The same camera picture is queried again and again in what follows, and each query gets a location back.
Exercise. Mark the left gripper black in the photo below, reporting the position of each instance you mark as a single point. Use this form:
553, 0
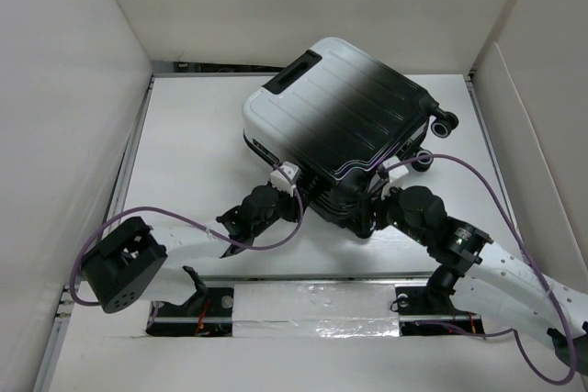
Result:
292, 204

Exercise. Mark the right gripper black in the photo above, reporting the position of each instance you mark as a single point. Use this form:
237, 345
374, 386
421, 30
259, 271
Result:
378, 204

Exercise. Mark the white black hard-shell suitcase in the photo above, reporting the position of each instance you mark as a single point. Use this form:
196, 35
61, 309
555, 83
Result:
339, 114

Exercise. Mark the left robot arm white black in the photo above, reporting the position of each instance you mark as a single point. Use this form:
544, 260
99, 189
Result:
125, 255

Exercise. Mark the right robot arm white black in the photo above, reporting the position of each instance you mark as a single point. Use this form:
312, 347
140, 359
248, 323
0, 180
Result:
476, 274

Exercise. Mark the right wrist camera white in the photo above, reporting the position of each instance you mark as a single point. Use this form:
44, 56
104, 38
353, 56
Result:
394, 171

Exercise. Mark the silver taped mounting rail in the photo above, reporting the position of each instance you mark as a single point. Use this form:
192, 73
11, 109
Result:
312, 309

